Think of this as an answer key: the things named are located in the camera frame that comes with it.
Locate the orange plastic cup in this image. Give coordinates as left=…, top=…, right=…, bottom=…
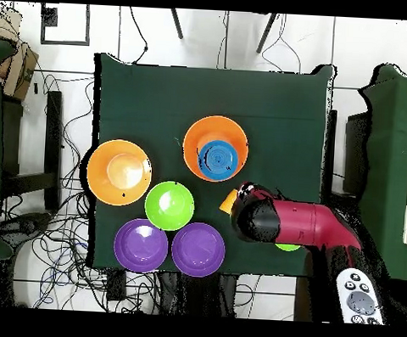
left=218, top=188, right=240, bottom=216

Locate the tangle of black cables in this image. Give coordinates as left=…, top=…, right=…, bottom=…
left=0, top=72, right=170, bottom=315

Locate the small green plastic bowl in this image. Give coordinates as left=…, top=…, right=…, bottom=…
left=274, top=242, right=301, bottom=254

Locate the purple plastic bowl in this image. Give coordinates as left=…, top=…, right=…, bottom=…
left=169, top=221, right=228, bottom=279
left=112, top=216, right=171, bottom=275

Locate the black bench frame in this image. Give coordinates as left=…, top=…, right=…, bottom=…
left=0, top=87, right=67, bottom=213

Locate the large orange plastic bowl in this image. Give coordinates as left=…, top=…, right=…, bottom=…
left=181, top=113, right=251, bottom=184
left=85, top=137, right=155, bottom=208

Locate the thin grey floor cable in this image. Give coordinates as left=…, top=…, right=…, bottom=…
left=260, top=13, right=305, bottom=74

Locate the medium green plastic bowl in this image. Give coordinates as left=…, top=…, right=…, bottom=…
left=142, top=179, right=197, bottom=233

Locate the black tripod leg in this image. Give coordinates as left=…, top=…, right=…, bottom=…
left=255, top=13, right=278, bottom=55
left=169, top=8, right=186, bottom=40

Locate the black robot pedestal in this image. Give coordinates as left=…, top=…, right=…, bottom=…
left=156, top=270, right=241, bottom=319

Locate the small blue plastic bowl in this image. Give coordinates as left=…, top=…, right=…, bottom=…
left=196, top=138, right=241, bottom=182

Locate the black floor frame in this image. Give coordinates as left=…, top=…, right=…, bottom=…
left=38, top=2, right=92, bottom=47

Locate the black floor cable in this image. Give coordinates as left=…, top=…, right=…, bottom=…
left=126, top=7, right=151, bottom=65

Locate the dark green tablecloth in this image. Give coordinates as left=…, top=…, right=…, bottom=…
left=83, top=52, right=337, bottom=280

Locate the black power strip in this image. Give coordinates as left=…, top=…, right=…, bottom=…
left=105, top=268, right=129, bottom=302

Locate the cardboard box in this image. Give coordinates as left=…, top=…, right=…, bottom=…
left=0, top=4, right=42, bottom=102

